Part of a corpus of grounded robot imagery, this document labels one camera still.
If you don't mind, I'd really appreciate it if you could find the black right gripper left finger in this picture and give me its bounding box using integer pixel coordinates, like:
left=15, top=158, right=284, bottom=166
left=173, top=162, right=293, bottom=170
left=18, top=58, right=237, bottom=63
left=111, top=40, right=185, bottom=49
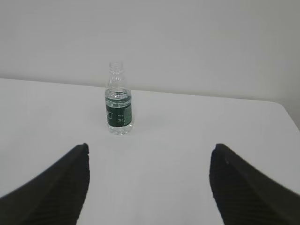
left=0, top=143, right=90, bottom=225

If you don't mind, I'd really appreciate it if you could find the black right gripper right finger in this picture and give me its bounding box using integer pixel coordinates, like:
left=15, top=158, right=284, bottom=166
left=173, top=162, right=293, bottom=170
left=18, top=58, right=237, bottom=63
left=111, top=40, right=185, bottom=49
left=209, top=143, right=300, bottom=225

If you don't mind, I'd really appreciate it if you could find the clear green-label water bottle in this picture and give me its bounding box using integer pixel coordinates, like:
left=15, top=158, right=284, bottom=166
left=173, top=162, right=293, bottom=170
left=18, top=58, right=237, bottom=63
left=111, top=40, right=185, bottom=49
left=105, top=61, right=133, bottom=135

